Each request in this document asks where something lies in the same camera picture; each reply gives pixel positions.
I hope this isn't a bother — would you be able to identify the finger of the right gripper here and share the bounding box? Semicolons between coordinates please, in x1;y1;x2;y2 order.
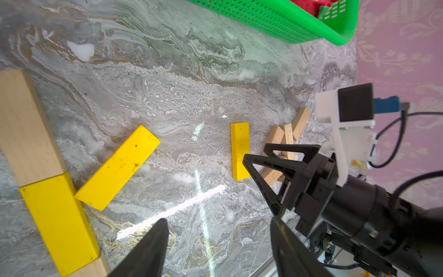
263;144;320;173
243;154;298;217

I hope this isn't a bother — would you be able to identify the yellow block diagonal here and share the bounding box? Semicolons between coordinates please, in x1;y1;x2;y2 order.
20;172;99;277

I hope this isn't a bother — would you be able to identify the red dragon fruit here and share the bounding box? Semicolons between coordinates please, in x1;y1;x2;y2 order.
291;0;338;18

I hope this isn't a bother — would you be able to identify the green plastic basket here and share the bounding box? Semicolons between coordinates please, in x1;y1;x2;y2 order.
192;0;359;46

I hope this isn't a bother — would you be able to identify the natural block cluster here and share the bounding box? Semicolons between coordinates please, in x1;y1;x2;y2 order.
281;123;295;160
292;107;310;141
265;126;284;144

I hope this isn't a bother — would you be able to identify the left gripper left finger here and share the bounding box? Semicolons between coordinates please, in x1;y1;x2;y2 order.
108;218;169;277

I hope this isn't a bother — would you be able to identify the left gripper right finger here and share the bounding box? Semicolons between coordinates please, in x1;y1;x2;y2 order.
270;217;332;277

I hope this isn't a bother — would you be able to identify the natural block cluster horizontal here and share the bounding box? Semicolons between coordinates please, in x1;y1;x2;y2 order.
261;168;283;187

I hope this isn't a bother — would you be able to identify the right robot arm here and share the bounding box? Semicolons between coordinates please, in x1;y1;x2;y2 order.
243;144;443;277

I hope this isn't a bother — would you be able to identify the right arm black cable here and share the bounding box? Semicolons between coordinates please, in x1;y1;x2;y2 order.
368;102;443;195

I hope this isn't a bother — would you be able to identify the natural wooden block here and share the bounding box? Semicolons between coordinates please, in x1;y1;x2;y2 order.
1;70;67;187
68;250;110;277

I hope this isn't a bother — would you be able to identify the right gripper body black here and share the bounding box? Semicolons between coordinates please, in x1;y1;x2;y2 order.
281;154;338;237

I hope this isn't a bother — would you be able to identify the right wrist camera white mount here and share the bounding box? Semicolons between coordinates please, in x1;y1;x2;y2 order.
314;82;401;188

